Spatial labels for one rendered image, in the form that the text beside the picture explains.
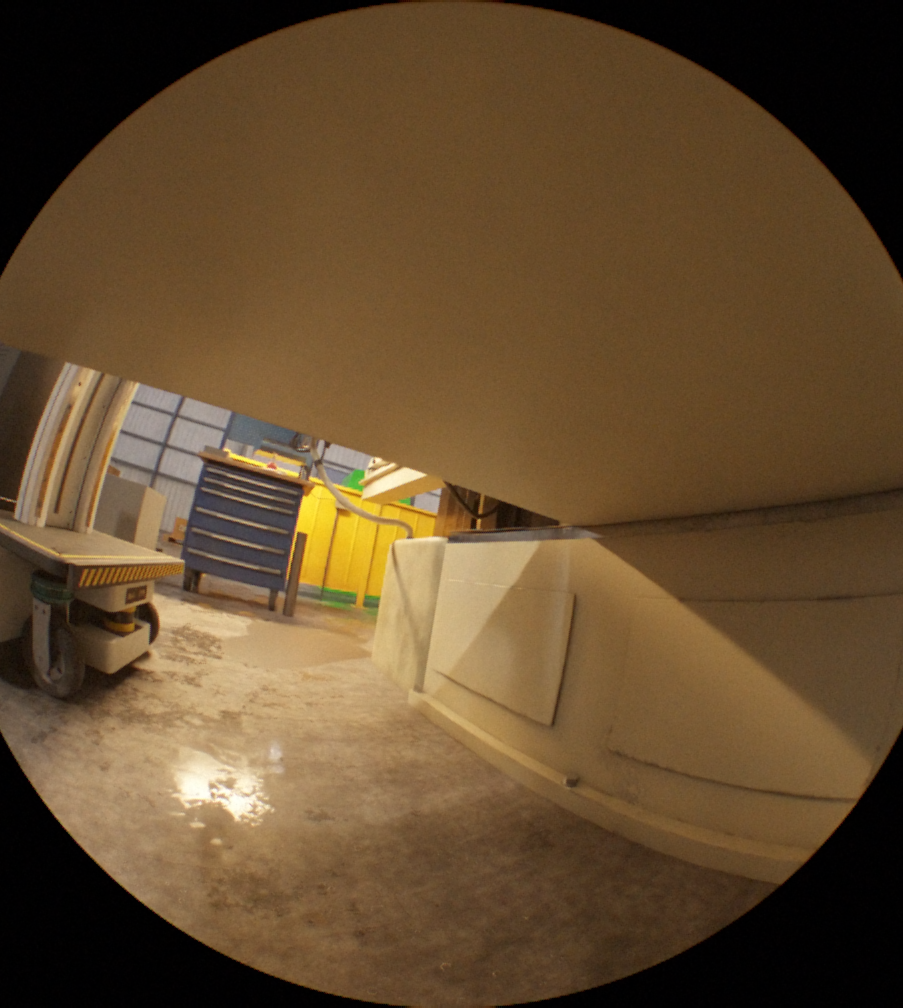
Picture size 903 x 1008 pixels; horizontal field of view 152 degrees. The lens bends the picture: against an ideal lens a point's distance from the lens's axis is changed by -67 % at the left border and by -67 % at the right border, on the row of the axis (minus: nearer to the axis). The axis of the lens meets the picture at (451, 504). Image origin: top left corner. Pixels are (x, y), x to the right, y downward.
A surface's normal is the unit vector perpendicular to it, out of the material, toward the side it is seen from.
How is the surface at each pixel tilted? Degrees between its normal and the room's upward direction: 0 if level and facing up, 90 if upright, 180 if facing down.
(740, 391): 180
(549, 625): 90
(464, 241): 180
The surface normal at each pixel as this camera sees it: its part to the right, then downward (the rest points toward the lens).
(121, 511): 0.55, -0.11
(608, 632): -0.83, -0.25
